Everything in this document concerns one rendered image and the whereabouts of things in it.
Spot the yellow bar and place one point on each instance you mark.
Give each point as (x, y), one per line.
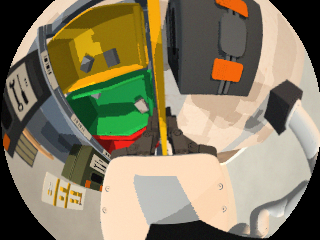
(157, 53)

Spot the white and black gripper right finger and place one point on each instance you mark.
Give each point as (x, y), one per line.
(182, 144)

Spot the green open bin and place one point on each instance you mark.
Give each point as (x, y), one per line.
(114, 113)

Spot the black case with orange latches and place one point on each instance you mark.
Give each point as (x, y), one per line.
(214, 45)

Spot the grey metal shelf rack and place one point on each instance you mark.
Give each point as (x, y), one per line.
(52, 129)

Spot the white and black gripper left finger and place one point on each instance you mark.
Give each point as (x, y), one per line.
(143, 145)

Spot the red bin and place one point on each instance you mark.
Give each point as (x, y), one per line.
(112, 143)

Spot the yellow open bin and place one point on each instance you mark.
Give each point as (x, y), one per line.
(93, 32)

